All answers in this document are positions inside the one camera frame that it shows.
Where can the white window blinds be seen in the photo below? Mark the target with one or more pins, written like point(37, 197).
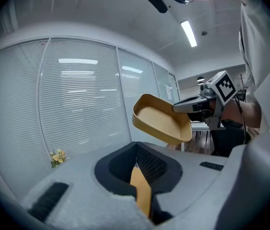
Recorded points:
point(82, 104)

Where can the small round ceiling sensor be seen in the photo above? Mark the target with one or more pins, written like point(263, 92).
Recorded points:
point(204, 33)

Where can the tan oval container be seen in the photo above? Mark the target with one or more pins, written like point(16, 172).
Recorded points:
point(159, 121)

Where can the round pendant lamp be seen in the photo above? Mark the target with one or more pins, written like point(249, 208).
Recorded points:
point(200, 79)

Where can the person's dark trousers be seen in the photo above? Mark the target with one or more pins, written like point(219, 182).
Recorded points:
point(228, 140)

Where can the long ceiling light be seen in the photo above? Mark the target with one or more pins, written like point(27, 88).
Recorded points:
point(188, 33)

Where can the tan container lid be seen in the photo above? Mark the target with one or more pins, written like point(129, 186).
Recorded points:
point(141, 193)

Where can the person's right forearm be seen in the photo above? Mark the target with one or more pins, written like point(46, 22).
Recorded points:
point(242, 114)

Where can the white table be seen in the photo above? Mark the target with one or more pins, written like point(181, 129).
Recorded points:
point(200, 127)

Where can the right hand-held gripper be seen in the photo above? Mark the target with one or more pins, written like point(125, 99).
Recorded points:
point(224, 86)

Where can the yellow flower bunch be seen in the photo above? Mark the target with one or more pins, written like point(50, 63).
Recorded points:
point(58, 157)

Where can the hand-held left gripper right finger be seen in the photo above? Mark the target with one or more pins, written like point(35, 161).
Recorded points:
point(187, 176)

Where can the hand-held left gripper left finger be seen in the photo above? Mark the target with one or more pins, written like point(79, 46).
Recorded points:
point(84, 200)

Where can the person's white shirt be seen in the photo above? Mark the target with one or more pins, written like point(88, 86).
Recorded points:
point(264, 56)

